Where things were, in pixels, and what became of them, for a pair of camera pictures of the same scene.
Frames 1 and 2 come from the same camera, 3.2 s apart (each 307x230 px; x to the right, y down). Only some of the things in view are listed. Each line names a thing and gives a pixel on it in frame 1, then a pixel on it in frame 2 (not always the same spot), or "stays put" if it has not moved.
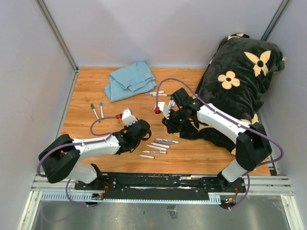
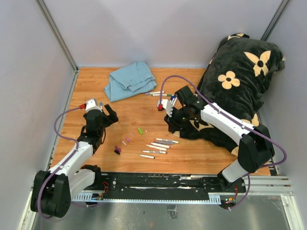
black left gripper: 129,127 to 112,118
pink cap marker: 160,145 stays put
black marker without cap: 147,156 stays put
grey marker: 164,142 stays put
